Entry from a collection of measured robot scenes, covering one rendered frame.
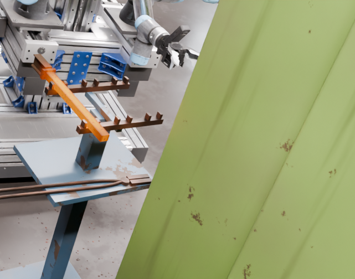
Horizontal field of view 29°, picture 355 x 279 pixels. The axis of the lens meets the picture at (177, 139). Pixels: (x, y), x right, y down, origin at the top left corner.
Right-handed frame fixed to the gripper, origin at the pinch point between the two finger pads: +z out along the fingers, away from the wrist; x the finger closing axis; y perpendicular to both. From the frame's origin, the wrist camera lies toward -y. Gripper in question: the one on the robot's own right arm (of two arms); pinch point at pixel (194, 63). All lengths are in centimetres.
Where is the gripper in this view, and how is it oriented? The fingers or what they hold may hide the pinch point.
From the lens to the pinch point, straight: 258.5
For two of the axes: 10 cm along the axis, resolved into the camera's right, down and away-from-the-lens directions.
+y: -3.1, 8.0, 5.2
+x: -7.6, 1.2, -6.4
